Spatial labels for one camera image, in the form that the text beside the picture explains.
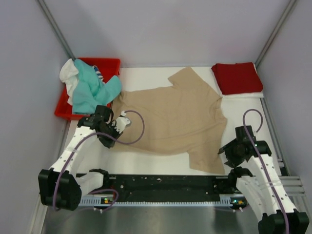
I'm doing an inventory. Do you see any teal t-shirt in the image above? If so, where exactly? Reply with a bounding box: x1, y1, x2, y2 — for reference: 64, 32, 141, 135
72, 59, 122, 115

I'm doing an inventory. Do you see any beige t-shirt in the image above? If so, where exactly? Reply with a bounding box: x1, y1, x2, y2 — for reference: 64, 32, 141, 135
112, 67, 227, 174

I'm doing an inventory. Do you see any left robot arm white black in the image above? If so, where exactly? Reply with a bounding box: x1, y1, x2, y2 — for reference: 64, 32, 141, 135
38, 105, 130, 211

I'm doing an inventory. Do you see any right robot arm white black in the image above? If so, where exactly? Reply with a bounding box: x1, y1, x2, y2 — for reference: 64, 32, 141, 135
219, 125, 310, 234

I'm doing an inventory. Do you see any folded white t-shirt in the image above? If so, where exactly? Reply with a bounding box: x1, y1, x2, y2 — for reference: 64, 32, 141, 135
219, 62, 265, 99

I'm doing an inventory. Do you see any red white blue striped shirt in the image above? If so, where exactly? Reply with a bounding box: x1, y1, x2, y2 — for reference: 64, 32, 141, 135
92, 65, 104, 86

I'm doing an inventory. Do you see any red plastic bin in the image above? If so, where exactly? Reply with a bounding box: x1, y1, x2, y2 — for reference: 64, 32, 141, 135
55, 58, 121, 120

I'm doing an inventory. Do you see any white t-shirt in bin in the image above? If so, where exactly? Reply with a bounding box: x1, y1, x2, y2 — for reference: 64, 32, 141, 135
59, 58, 78, 106

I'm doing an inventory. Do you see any folded red t-shirt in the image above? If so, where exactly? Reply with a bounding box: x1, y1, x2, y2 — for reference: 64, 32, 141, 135
211, 62, 264, 94

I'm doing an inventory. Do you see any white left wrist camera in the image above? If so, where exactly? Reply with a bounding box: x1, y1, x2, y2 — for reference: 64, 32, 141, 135
114, 111, 131, 134

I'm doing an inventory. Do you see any right aluminium side rail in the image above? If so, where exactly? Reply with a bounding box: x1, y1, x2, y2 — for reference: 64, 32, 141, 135
260, 98, 290, 176

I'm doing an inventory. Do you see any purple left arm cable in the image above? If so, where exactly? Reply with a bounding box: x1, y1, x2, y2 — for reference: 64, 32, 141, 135
52, 110, 145, 214

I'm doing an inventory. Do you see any light blue cable duct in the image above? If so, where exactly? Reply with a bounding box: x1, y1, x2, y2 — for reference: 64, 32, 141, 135
78, 194, 248, 210

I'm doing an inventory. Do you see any aluminium front rail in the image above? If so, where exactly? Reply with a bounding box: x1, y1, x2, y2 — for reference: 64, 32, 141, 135
39, 176, 306, 195

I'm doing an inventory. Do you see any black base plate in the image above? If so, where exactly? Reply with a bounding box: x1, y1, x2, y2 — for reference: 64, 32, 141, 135
99, 174, 240, 201

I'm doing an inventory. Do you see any left aluminium corner post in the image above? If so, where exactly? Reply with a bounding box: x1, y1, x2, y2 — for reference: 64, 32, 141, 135
35, 0, 76, 59

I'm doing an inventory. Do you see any aluminium corner post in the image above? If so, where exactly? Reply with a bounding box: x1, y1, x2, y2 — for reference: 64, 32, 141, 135
35, 0, 76, 59
255, 0, 298, 68

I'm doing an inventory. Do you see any right aluminium corner post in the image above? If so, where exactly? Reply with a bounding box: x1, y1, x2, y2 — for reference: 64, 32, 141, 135
255, 0, 298, 68

